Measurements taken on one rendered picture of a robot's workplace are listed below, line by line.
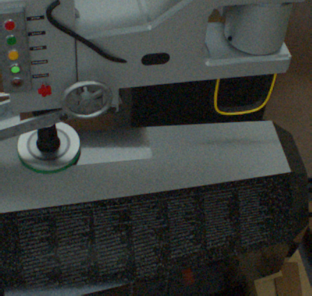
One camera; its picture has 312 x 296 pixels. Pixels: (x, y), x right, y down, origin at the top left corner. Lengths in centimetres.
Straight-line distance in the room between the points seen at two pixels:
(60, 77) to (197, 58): 40
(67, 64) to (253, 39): 55
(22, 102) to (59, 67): 16
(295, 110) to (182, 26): 191
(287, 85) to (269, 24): 189
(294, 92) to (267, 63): 175
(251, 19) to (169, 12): 25
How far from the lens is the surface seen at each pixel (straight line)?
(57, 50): 169
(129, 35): 170
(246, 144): 220
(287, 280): 263
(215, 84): 204
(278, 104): 356
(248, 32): 183
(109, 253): 205
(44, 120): 195
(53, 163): 207
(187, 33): 174
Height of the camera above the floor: 245
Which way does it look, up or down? 49 degrees down
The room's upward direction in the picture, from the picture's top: 5 degrees clockwise
